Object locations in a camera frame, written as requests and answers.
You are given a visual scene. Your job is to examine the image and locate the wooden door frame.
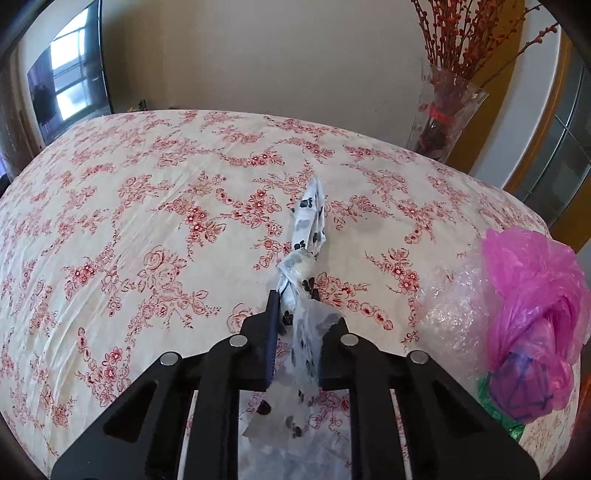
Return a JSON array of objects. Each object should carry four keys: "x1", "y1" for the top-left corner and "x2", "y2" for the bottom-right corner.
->
[{"x1": 503, "y1": 46, "x2": 591, "y2": 256}]

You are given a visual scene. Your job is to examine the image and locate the black spotted white wrapper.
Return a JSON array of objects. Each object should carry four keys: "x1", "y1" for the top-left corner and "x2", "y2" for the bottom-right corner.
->
[{"x1": 240, "y1": 178, "x2": 354, "y2": 480}]

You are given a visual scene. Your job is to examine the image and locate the pink plastic bag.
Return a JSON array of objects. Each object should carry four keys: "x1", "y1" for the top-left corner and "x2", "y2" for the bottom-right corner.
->
[{"x1": 480, "y1": 228, "x2": 591, "y2": 412}]

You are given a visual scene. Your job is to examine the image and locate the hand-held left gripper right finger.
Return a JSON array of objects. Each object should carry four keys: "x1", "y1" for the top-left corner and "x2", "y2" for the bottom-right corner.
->
[{"x1": 309, "y1": 286, "x2": 541, "y2": 480}]

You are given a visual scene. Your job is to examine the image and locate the red floral tablecloth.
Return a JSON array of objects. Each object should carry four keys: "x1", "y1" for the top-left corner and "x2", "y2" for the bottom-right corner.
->
[{"x1": 0, "y1": 110, "x2": 580, "y2": 480}]

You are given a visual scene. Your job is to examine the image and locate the wooden wall pillar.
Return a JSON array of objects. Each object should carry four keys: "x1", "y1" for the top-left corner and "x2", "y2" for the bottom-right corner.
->
[{"x1": 450, "y1": 0, "x2": 526, "y2": 176}]

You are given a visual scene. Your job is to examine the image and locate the shiny green wrapper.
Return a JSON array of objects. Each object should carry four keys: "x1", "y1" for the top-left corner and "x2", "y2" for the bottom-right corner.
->
[{"x1": 478, "y1": 374, "x2": 526, "y2": 440}]

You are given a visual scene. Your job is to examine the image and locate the red berry branches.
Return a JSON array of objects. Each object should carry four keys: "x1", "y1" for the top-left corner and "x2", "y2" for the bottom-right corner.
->
[{"x1": 411, "y1": 0, "x2": 559, "y2": 90}]

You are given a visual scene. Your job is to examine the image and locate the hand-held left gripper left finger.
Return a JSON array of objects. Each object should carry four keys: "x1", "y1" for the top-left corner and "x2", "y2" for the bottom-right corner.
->
[{"x1": 51, "y1": 292, "x2": 282, "y2": 480}]

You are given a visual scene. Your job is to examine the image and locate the black flat television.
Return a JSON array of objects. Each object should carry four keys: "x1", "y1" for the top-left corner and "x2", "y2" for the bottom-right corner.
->
[{"x1": 25, "y1": 0, "x2": 114, "y2": 146}]

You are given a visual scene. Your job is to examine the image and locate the clear bubble wrap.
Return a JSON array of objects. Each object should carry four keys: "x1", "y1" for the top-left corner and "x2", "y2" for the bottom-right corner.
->
[{"x1": 418, "y1": 258, "x2": 498, "y2": 376}]

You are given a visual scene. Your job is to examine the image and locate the frosted glass sliding door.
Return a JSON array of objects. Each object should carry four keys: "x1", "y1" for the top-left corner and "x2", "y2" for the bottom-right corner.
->
[{"x1": 522, "y1": 60, "x2": 591, "y2": 223}]

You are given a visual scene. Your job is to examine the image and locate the clear glass vase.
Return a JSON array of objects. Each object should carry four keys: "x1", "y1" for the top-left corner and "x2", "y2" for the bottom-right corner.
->
[{"x1": 406, "y1": 62, "x2": 489, "y2": 163}]

